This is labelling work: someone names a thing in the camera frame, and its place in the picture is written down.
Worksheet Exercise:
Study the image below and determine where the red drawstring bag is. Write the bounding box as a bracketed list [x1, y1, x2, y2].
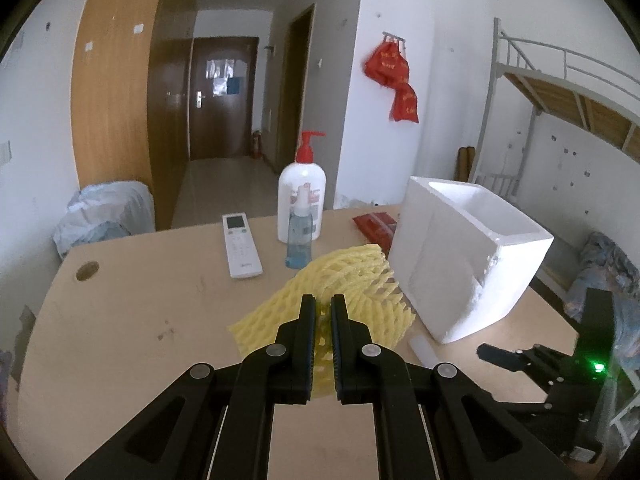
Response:
[363, 42, 411, 89]
[388, 82, 420, 124]

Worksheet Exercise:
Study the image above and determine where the floral blanket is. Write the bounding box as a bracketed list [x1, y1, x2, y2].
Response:
[564, 231, 640, 322]

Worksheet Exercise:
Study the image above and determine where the brown side door frame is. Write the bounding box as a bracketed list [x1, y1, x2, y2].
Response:
[274, 3, 317, 179]

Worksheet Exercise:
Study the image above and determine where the white metal bunk bed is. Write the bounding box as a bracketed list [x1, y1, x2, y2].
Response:
[467, 17, 640, 311]

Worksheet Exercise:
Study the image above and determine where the dark brown entrance door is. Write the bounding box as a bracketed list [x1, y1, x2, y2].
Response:
[188, 36, 260, 161]

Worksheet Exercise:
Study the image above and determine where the blue spray bottle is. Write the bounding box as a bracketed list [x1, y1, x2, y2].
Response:
[285, 185, 315, 269]

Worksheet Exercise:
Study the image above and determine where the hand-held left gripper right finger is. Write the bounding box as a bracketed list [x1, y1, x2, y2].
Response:
[331, 295, 576, 480]

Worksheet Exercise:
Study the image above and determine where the wooden wardrobe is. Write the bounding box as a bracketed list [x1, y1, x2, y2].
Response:
[71, 0, 197, 232]

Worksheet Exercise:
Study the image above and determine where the white remote control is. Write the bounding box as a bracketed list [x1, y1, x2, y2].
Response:
[222, 213, 264, 280]

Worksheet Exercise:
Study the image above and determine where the yellow foam net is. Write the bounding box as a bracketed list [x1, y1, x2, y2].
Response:
[227, 242, 418, 403]

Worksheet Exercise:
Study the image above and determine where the red packet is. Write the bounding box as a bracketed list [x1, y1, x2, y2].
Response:
[352, 212, 401, 254]

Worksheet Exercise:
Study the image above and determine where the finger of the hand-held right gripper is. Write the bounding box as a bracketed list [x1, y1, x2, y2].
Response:
[476, 342, 538, 372]
[495, 399, 552, 413]

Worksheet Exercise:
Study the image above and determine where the white foam box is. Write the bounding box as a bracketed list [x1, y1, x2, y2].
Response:
[387, 176, 555, 345]

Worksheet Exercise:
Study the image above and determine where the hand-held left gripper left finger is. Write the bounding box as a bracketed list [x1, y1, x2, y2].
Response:
[65, 295, 318, 480]

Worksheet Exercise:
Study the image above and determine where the bundle in plastic bag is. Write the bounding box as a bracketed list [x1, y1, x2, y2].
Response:
[52, 180, 156, 259]

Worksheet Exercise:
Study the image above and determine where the white lotion pump bottle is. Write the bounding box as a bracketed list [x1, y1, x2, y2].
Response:
[277, 131, 327, 243]

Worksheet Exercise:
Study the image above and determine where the white foam roll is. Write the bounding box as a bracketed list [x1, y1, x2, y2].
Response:
[408, 336, 442, 369]

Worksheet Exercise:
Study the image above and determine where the wooden board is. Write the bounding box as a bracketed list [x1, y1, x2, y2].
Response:
[457, 145, 476, 181]

